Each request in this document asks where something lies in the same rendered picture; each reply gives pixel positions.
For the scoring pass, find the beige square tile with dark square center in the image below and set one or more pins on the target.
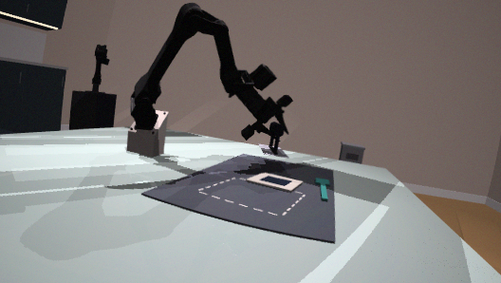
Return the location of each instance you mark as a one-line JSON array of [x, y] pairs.
[[281, 183]]

